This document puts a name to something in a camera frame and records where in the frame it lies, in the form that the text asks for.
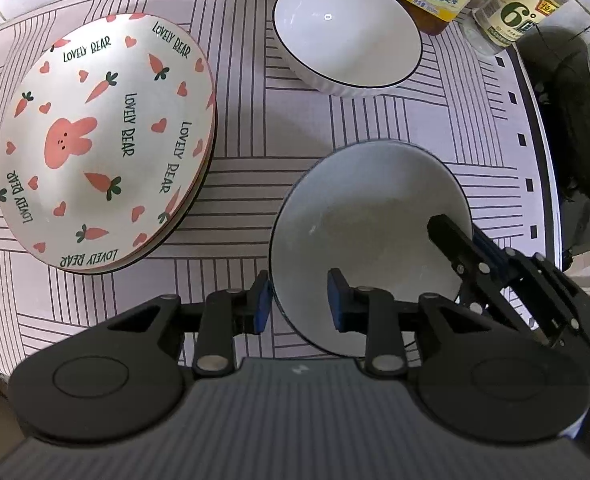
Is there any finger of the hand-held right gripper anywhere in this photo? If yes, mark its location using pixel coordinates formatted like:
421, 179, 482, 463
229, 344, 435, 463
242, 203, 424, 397
426, 214, 490, 286
472, 232, 520, 291

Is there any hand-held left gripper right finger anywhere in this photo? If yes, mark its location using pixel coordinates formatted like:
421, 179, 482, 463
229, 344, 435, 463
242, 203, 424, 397
326, 268, 496, 376

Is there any clear vinegar bottle yellow cap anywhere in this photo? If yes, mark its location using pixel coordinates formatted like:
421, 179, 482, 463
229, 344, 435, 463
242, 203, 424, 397
457, 0, 590, 57

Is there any black wok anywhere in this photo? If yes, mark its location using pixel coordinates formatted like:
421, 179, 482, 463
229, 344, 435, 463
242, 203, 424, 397
517, 25, 590, 261

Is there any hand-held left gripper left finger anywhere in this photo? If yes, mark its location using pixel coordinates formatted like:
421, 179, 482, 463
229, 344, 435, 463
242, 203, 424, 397
107, 270, 272, 378

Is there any bunny and carrot print plate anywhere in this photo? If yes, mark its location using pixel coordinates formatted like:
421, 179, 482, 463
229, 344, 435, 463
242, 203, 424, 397
0, 12, 216, 273

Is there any white bowl with black rim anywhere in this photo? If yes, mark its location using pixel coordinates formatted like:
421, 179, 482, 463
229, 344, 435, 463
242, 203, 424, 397
268, 141, 474, 358
272, 0, 423, 97

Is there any white striped tablecloth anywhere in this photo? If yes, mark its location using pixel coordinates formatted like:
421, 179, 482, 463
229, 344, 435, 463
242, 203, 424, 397
0, 0, 568, 376

